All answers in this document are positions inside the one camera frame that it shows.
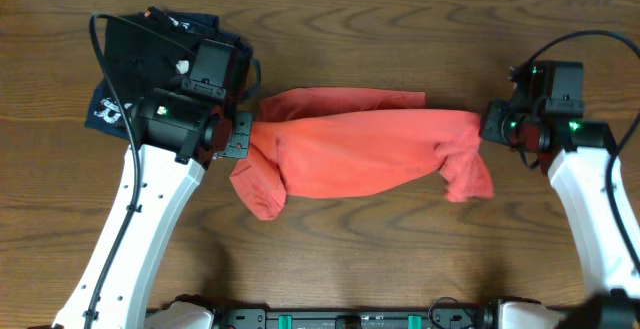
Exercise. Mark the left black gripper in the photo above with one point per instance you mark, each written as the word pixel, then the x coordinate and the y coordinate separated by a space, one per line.
pixel 241 135

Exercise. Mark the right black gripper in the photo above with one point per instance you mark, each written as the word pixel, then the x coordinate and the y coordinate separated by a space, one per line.
pixel 491 125

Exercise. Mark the red t-shirt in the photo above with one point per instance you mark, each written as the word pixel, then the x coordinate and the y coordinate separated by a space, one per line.
pixel 340 142

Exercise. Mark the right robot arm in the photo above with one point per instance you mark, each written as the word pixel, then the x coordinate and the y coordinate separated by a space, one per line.
pixel 545 117

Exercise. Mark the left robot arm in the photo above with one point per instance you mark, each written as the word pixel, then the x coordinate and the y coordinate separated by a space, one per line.
pixel 176 134

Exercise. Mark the black folded garment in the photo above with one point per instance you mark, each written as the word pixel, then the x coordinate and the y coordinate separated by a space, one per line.
pixel 156 54

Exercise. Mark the navy printed folded shirt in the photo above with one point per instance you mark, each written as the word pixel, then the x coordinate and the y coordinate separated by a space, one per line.
pixel 104 111

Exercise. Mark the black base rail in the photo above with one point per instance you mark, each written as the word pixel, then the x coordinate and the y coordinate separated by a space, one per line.
pixel 350 319

